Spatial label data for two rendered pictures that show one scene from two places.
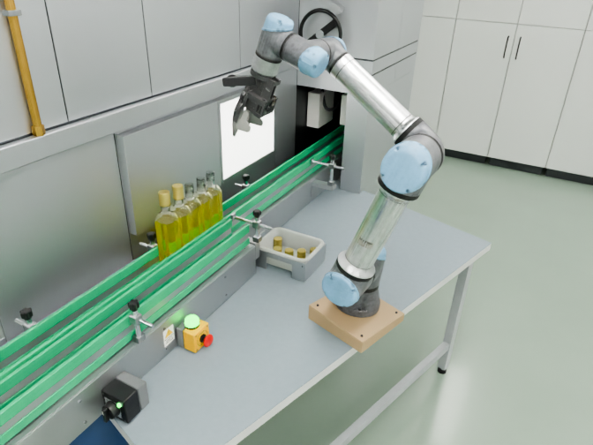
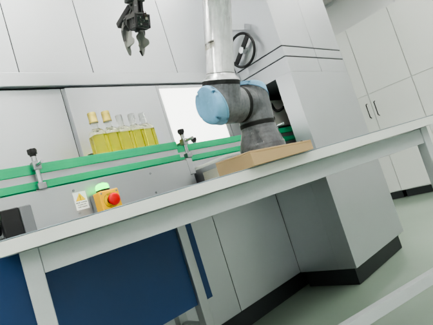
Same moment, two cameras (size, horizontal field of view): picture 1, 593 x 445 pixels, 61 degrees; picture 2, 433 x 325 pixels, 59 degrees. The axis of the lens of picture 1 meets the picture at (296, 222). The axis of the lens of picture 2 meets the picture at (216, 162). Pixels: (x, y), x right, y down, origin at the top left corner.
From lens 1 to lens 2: 1.22 m
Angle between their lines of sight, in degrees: 38
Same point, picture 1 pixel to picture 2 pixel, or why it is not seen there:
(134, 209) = (81, 143)
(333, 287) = (202, 104)
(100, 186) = (49, 122)
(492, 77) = not seen: outside the picture
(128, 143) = (69, 93)
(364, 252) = (211, 53)
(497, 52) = not seen: outside the picture
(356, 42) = (266, 41)
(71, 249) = (24, 162)
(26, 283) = not seen: outside the picture
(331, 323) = (230, 161)
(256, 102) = (131, 17)
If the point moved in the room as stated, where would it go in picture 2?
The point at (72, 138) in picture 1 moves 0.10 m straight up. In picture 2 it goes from (19, 79) to (13, 55)
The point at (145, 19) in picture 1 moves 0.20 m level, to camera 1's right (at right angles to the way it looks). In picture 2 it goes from (81, 28) to (116, 9)
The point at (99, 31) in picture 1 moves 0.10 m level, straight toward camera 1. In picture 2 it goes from (43, 27) to (32, 16)
